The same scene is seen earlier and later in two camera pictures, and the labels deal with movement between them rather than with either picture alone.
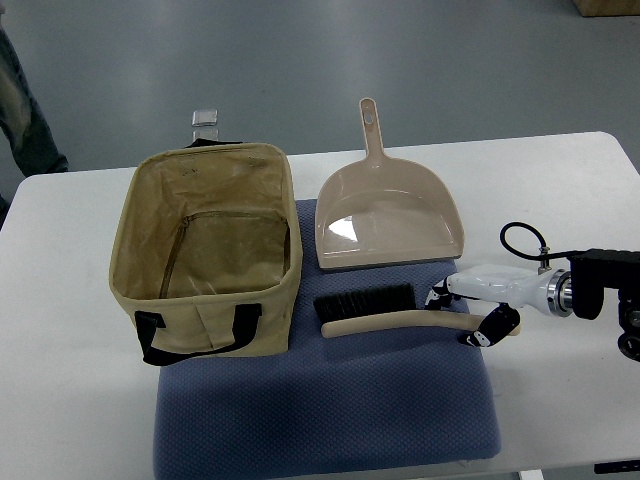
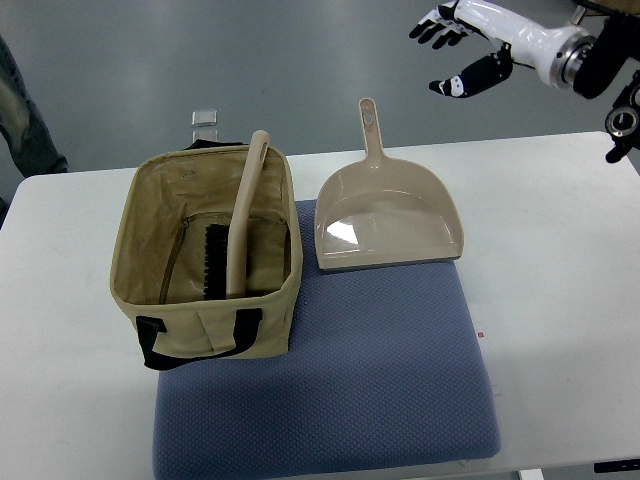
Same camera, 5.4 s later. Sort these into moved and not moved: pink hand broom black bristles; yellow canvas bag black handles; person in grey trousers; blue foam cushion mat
Moved: pink hand broom black bristles
Not moved: blue foam cushion mat; yellow canvas bag black handles; person in grey trousers
